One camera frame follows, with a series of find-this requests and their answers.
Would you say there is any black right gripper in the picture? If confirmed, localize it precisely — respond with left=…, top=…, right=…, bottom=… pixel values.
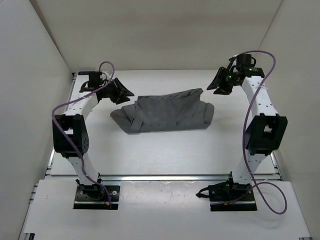
left=207, top=68, right=239, bottom=96

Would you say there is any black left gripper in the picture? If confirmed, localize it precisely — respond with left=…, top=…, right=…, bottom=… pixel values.
left=101, top=77, right=135, bottom=105

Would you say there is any grey pleated skirt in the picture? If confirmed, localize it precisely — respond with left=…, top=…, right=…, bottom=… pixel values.
left=110, top=88, right=215, bottom=135

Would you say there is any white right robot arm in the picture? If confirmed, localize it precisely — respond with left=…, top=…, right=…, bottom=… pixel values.
left=207, top=66, right=288, bottom=200

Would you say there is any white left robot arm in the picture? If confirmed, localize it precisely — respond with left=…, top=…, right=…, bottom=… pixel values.
left=51, top=77, right=134, bottom=199

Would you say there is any dark label sticker left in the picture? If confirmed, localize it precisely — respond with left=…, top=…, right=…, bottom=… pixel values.
left=78, top=71, right=89, bottom=76

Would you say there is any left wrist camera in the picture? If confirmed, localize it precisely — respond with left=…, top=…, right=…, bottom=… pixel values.
left=79, top=71, right=108, bottom=93

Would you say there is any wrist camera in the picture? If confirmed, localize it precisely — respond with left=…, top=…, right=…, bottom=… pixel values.
left=227, top=53, right=265, bottom=78
left=79, top=71, right=108, bottom=93

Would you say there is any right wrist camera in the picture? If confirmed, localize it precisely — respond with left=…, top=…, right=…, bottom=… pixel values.
left=227, top=53, right=265, bottom=78

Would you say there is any aluminium table edge rail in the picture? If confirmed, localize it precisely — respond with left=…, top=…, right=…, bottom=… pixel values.
left=44, top=174, right=281, bottom=182

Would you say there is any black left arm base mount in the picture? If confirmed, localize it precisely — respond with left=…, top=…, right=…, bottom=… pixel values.
left=73, top=180, right=121, bottom=210

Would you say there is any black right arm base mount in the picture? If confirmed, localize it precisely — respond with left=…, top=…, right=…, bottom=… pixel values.
left=195, top=179, right=258, bottom=212

